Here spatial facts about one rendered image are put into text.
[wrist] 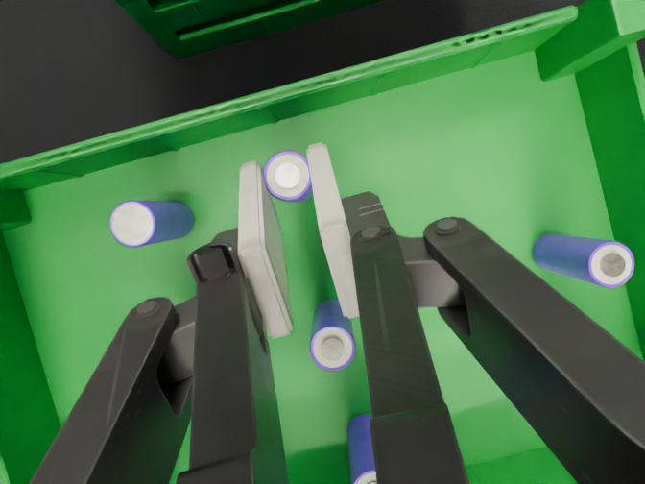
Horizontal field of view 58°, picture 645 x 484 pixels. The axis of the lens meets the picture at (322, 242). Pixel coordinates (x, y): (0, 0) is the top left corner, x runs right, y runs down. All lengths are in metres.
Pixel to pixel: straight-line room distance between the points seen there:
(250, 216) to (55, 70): 0.53
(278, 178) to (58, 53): 0.50
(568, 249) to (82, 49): 0.54
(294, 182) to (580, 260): 0.12
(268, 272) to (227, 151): 0.14
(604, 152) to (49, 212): 0.27
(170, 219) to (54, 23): 0.47
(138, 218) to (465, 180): 0.15
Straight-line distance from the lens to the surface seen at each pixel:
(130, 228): 0.24
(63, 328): 0.32
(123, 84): 0.66
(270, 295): 0.16
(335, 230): 0.15
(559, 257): 0.27
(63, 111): 0.68
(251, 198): 0.18
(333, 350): 0.23
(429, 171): 0.29
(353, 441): 0.28
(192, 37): 0.59
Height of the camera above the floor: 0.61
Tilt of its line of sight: 86 degrees down
